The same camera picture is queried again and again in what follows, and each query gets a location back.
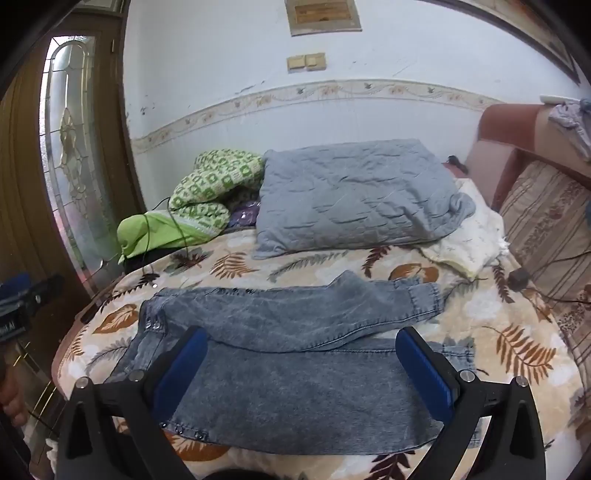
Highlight thin black cable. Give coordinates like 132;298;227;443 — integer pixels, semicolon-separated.
118;196;197;278

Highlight person's left hand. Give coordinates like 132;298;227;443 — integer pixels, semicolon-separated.
0;369;29;428

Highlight dark framed wall picture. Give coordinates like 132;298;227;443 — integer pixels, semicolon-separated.
431;0;583;85

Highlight grey quilted pillow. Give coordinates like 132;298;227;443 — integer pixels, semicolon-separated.
252;138;477;260

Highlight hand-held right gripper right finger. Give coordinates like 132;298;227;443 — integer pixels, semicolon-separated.
394;325;544;480

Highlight leaf print bed blanket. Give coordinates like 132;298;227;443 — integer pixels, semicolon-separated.
51;225;591;480

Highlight black power adapter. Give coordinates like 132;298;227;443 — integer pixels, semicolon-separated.
507;268;532;292

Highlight purple cloth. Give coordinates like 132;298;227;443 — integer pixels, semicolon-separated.
225;199;263;229

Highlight black adapter cable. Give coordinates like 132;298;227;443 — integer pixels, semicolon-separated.
526;261;591;306

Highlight pale crumpled garment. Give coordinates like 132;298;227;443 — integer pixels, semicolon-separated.
547;98;591;161

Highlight framed wall plaque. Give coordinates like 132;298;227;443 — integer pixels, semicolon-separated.
283;0;363;38

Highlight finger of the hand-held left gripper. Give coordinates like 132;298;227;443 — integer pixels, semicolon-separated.
28;274;66;309

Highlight reddish brown headboard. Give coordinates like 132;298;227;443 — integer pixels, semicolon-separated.
463;103;591;214

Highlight grey washed denim pants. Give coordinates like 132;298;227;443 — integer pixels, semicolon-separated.
102;270;476;455

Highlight white quilted pillow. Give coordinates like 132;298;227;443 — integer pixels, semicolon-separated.
418;178;508;280

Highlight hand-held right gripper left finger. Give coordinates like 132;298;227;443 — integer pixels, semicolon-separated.
54;325;211;480

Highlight green patterned quilt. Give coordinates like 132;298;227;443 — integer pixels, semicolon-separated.
116;148;266;265

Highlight wooden door with glass panel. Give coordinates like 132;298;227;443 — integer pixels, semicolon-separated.
0;9;149;462

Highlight striped brown cushion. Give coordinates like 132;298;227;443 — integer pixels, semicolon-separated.
499;159;591;306

